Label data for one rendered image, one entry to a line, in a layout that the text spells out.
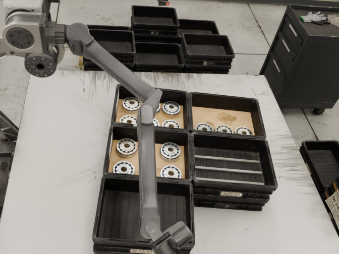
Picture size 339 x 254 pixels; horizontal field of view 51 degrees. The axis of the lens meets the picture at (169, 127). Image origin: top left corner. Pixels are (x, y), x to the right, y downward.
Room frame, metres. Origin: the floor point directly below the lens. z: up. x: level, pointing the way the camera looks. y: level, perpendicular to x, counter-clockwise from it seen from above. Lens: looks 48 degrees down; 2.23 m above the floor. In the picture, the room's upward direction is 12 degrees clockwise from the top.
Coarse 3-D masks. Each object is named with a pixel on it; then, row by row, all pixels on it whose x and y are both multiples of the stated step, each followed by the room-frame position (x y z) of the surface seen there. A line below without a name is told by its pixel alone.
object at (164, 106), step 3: (165, 102) 1.43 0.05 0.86; (168, 102) 1.44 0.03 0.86; (171, 102) 1.44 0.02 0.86; (174, 102) 1.45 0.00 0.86; (162, 105) 1.40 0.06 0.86; (165, 105) 1.41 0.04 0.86; (177, 105) 1.43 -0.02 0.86; (162, 108) 1.38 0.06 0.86; (165, 108) 1.39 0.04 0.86; (177, 108) 1.41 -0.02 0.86; (165, 111) 1.36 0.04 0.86; (168, 111) 1.37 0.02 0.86; (171, 111) 1.37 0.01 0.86; (174, 111) 1.38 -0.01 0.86; (177, 111) 1.38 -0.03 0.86
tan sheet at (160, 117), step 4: (120, 100) 1.41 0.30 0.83; (120, 104) 1.38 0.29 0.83; (160, 104) 1.44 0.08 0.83; (120, 108) 1.35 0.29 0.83; (160, 108) 1.41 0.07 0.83; (120, 112) 1.32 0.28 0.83; (124, 112) 1.32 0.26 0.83; (160, 112) 1.38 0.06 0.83; (180, 112) 1.41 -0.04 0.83; (120, 116) 1.29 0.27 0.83; (136, 116) 1.31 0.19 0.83; (156, 116) 1.34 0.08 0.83; (160, 116) 1.35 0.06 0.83; (164, 116) 1.36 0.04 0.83; (180, 116) 1.38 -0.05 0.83; (116, 120) 1.25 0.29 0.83; (160, 120) 1.32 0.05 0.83; (164, 120) 1.32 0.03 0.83; (176, 120) 1.34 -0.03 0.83; (180, 120) 1.35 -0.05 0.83; (160, 124) 1.29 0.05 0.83; (180, 124) 1.32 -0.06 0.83
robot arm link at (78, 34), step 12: (72, 24) 1.07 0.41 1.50; (84, 24) 1.08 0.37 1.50; (72, 36) 1.02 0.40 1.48; (84, 36) 1.03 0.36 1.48; (84, 48) 1.01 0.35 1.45; (96, 48) 1.02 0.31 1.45; (96, 60) 0.99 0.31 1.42; (108, 60) 0.99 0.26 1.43; (108, 72) 0.97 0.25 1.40; (120, 72) 0.96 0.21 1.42; (132, 72) 0.98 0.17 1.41; (132, 84) 0.93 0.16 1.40; (144, 84) 0.94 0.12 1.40; (144, 96) 0.89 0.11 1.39; (156, 96) 0.90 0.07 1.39; (156, 108) 0.86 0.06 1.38
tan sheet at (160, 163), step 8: (112, 144) 1.09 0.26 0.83; (160, 144) 1.15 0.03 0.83; (112, 152) 1.04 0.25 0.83; (112, 160) 1.00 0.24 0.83; (120, 160) 1.00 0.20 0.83; (128, 160) 1.01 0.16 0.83; (136, 160) 1.02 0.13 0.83; (160, 160) 1.05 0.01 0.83; (184, 160) 1.08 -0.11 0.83; (112, 168) 0.95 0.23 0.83; (136, 168) 0.98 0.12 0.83; (160, 168) 1.01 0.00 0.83; (184, 168) 1.03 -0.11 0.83; (184, 176) 0.99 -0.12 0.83
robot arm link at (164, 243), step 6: (168, 234) 0.50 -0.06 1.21; (162, 240) 0.47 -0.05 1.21; (168, 240) 0.48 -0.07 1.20; (174, 240) 0.48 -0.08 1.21; (156, 246) 0.45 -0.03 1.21; (162, 246) 0.45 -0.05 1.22; (168, 246) 0.46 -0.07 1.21; (174, 246) 0.47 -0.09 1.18; (156, 252) 0.44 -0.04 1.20; (162, 252) 0.44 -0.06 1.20; (168, 252) 0.44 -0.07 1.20; (174, 252) 0.45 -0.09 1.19
